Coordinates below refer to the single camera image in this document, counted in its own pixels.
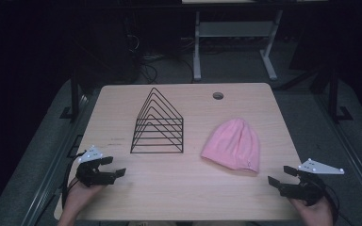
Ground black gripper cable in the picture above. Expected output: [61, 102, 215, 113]
[60, 151, 87, 209]
[321, 183, 341, 224]

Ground black floor cables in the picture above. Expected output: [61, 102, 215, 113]
[125, 32, 196, 85]

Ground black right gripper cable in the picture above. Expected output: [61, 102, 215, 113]
[321, 183, 341, 224]

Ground aluminium frame rail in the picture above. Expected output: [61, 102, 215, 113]
[314, 92, 362, 218]
[20, 93, 91, 226]

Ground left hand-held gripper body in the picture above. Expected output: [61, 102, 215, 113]
[74, 144, 117, 188]

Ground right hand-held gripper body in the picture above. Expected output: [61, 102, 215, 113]
[279, 158, 345, 207]

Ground pink beanie hat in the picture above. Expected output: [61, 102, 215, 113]
[200, 118, 261, 173]

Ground person's right hand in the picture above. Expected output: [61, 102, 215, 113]
[288, 196, 335, 226]

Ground white metal stand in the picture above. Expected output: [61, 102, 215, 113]
[192, 8, 285, 82]

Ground black metal post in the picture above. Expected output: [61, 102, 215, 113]
[59, 67, 80, 121]
[328, 67, 354, 124]

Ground black wire rack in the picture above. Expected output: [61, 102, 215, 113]
[129, 87, 185, 154]

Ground person's left hand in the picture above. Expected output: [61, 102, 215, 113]
[63, 177, 106, 220]

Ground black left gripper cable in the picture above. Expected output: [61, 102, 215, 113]
[60, 151, 87, 209]

